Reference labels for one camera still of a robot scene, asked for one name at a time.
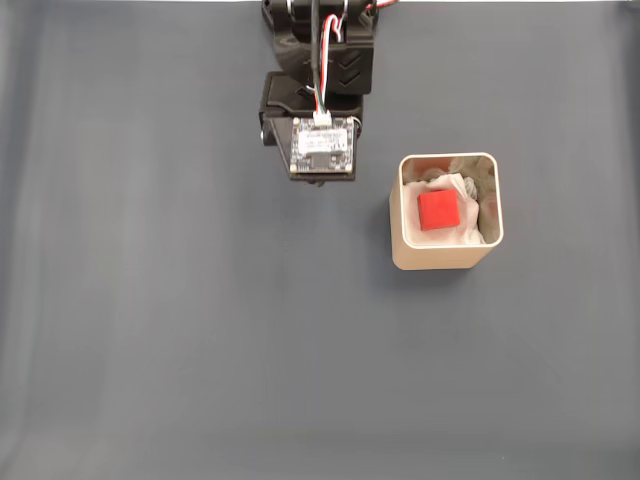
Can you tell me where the bare camera circuit board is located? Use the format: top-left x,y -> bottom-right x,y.
289,115 -> 358,177

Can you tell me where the red cube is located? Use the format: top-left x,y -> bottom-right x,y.
416,188 -> 462,233

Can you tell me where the beige square box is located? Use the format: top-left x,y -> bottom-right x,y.
389,152 -> 505,272

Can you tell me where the dark grey table mat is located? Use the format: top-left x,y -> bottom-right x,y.
0,2 -> 640,480

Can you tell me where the multicolour wire bundle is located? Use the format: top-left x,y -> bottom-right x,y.
308,0 -> 352,127

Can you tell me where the white tissue paper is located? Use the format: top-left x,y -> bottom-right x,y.
402,157 -> 502,247

